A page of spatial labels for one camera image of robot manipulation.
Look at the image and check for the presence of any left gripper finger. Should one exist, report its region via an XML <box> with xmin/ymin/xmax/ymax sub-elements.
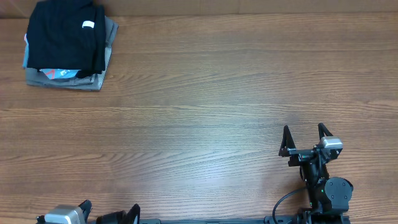
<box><xmin>124</xmin><ymin>203</ymin><xmax>141</xmax><ymax>224</ymax></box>
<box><xmin>79</xmin><ymin>200</ymin><xmax>92</xmax><ymax>222</ymax></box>

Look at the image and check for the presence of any black t-shirt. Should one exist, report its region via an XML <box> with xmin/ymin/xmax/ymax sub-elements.
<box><xmin>26</xmin><ymin>0</ymin><xmax>106</xmax><ymax>76</ymax></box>

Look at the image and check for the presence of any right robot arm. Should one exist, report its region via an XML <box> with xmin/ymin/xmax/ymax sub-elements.
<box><xmin>272</xmin><ymin>123</ymin><xmax>354</xmax><ymax>224</ymax></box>

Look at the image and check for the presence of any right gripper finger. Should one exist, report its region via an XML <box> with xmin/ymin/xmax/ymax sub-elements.
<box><xmin>280</xmin><ymin>125</ymin><xmax>296</xmax><ymax>150</ymax></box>
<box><xmin>318</xmin><ymin>123</ymin><xmax>333</xmax><ymax>139</ymax></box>

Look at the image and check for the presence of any folded grey t-shirt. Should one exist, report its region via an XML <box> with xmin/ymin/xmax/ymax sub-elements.
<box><xmin>23</xmin><ymin>17</ymin><xmax>119</xmax><ymax>91</ymax></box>

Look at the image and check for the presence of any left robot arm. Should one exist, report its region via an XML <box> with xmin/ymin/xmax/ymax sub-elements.
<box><xmin>79</xmin><ymin>200</ymin><xmax>141</xmax><ymax>224</ymax></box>

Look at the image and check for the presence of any folded light blue t-shirt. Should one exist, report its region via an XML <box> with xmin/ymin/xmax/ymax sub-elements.
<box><xmin>22</xmin><ymin>34</ymin><xmax>79</xmax><ymax>80</ymax></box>

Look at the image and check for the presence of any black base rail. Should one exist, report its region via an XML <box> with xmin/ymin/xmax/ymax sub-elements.
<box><xmin>139</xmin><ymin>215</ymin><xmax>351</xmax><ymax>224</ymax></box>

